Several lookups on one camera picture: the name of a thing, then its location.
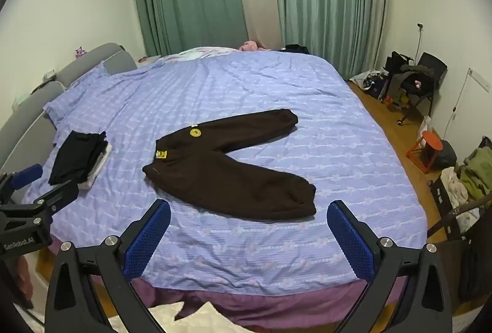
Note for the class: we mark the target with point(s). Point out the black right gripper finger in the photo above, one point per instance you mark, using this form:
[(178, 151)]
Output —
[(58, 198)]

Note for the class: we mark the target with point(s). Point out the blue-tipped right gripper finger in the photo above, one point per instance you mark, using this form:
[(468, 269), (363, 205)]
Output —
[(12, 182)]

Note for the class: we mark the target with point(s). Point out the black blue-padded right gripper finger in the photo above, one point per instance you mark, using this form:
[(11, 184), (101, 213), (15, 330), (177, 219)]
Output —
[(73, 304), (424, 302)]

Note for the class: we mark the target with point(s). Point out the dark brown corduroy pants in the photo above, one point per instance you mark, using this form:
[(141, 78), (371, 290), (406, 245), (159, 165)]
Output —
[(193, 165)]

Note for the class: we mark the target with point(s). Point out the grey padded headboard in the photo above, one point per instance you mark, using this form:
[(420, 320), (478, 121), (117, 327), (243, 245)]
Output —
[(27, 136)]

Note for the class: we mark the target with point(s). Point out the stack of folded black clothes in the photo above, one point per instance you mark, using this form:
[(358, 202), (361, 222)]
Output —
[(81, 158)]

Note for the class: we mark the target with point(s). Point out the pile of clothes on rack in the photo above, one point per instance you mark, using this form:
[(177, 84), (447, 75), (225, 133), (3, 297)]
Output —
[(458, 188)]

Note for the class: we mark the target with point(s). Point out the small purple figurine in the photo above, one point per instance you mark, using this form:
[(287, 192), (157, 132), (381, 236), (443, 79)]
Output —
[(80, 52)]

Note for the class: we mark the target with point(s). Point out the orange stool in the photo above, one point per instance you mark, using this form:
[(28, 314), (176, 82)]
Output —
[(425, 150)]

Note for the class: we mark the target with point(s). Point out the white bedside table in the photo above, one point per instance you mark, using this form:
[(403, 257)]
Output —
[(144, 61)]

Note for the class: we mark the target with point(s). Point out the purple patterned bed cover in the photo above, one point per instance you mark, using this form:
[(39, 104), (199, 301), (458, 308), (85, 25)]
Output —
[(249, 149)]

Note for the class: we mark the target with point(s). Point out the white pillow with pastel print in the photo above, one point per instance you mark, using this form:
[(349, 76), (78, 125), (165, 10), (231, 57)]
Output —
[(200, 52)]

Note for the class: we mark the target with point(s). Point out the pink plush toy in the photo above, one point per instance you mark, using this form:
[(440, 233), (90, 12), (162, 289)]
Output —
[(251, 46)]

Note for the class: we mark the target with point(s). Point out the black garment at bed edge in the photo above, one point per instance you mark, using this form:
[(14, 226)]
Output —
[(295, 48)]

